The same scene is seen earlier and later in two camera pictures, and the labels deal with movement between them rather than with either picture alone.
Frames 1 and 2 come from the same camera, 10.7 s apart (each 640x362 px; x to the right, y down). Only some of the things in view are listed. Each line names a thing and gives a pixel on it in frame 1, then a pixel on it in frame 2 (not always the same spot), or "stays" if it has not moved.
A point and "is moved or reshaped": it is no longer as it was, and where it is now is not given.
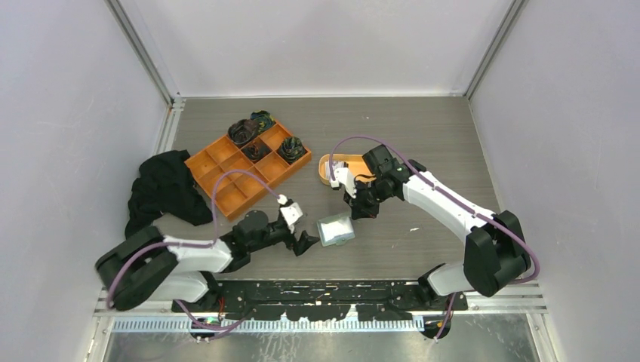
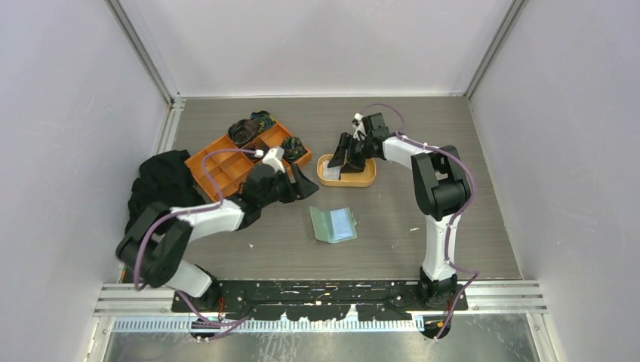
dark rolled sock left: (242, 132) stays
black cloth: (166, 185) stays
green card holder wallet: (335, 230) is moved or reshaped
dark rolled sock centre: (256, 150) stays
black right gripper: (358, 209) → (351, 164)
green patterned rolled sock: (291, 148) stays
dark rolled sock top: (264, 120) stays
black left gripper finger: (304, 242) → (304, 188)
